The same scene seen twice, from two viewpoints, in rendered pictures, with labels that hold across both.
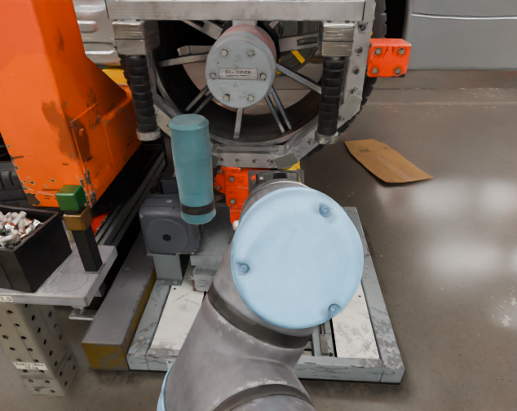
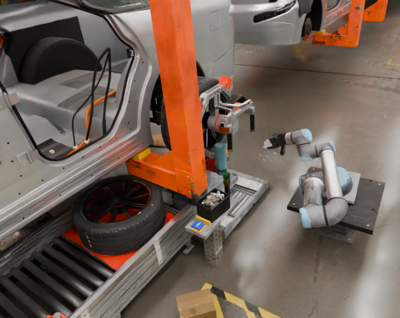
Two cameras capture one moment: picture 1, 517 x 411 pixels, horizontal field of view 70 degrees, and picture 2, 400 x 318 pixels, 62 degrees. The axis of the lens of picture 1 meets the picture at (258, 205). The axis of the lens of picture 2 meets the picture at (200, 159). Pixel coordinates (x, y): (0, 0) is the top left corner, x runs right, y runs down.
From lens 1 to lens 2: 2.29 m
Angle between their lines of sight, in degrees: 46
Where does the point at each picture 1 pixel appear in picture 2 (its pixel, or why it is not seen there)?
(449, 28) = not seen: hidden behind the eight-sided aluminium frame
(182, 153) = (224, 153)
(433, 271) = (238, 161)
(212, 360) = (308, 147)
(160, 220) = not seen: hidden behind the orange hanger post
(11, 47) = (198, 147)
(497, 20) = not seen: hidden behind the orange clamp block
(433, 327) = (256, 173)
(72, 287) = (233, 200)
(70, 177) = (204, 179)
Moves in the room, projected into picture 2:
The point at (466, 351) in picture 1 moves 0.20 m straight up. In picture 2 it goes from (267, 171) to (268, 155)
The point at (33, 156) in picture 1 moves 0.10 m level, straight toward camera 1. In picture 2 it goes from (198, 178) to (212, 177)
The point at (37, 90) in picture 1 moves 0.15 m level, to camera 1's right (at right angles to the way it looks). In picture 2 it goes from (201, 156) to (212, 146)
